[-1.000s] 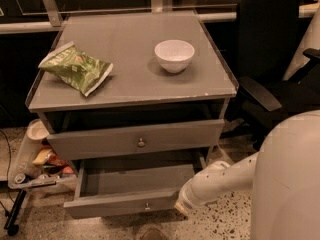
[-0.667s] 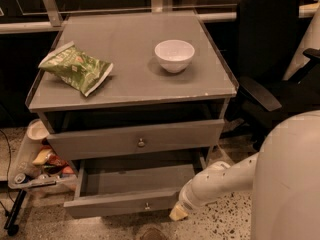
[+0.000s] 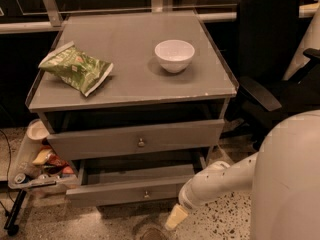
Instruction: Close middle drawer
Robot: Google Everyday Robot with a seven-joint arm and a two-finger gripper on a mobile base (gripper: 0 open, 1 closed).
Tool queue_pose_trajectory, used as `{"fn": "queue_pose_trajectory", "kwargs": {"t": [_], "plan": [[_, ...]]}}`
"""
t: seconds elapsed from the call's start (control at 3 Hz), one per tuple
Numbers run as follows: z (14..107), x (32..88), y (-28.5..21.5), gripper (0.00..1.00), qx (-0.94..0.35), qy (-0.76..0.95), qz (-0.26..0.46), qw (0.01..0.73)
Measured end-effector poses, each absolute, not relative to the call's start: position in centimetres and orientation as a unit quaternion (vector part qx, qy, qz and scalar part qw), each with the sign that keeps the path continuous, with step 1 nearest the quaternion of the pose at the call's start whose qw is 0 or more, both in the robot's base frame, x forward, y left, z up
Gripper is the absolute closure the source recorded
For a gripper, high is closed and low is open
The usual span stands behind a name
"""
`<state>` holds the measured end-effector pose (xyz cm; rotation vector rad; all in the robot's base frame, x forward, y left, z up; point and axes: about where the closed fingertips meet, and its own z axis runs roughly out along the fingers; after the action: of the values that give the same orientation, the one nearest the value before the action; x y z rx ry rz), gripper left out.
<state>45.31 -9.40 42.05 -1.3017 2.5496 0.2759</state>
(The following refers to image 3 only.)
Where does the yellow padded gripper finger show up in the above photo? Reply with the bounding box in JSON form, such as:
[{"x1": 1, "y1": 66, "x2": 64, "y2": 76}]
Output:
[{"x1": 165, "y1": 204, "x2": 188, "y2": 230}]

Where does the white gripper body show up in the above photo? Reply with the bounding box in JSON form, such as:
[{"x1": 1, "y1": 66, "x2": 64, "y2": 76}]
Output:
[{"x1": 178, "y1": 180, "x2": 203, "y2": 211}]

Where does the grey drawer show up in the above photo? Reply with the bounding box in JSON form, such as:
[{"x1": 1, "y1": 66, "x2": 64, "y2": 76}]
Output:
[
  {"x1": 48, "y1": 119, "x2": 224, "y2": 160},
  {"x1": 66, "y1": 161, "x2": 202, "y2": 206}
]

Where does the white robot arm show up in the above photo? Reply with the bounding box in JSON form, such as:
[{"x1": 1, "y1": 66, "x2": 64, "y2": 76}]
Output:
[{"x1": 165, "y1": 110, "x2": 320, "y2": 240}]

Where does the grey top drawer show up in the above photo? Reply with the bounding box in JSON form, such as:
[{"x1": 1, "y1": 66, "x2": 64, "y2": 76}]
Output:
[{"x1": 48, "y1": 119, "x2": 224, "y2": 160}]

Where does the grey wooden drawer cabinet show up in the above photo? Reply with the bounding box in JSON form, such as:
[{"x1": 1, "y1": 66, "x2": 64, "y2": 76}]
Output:
[{"x1": 25, "y1": 11, "x2": 240, "y2": 162}]

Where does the white ceramic bowl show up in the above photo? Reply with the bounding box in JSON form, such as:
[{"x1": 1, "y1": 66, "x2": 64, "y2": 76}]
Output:
[{"x1": 154, "y1": 40, "x2": 195, "y2": 73}]

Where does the clear plastic snack bin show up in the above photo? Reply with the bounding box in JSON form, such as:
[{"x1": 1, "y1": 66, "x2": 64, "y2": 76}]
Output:
[{"x1": 8, "y1": 130, "x2": 78, "y2": 197}]

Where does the green chip bag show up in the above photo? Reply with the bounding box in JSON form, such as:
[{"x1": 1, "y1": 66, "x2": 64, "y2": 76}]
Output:
[{"x1": 38, "y1": 42, "x2": 113, "y2": 97}]

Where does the soda can in bin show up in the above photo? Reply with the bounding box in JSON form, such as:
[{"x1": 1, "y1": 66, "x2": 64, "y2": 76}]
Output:
[{"x1": 14, "y1": 173, "x2": 30, "y2": 184}]

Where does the white bowl in bin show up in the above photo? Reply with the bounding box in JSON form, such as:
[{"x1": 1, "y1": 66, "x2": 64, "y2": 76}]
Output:
[{"x1": 27, "y1": 119, "x2": 49, "y2": 140}]

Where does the black stand leg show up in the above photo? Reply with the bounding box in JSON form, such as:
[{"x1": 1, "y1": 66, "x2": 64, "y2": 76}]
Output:
[{"x1": 4, "y1": 190, "x2": 26, "y2": 236}]

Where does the black office chair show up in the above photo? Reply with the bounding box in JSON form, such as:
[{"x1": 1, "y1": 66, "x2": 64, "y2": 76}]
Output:
[{"x1": 226, "y1": 0, "x2": 320, "y2": 149}]

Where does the metal railing bar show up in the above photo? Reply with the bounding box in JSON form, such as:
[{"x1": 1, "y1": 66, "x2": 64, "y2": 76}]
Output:
[{"x1": 0, "y1": 0, "x2": 320, "y2": 36}]

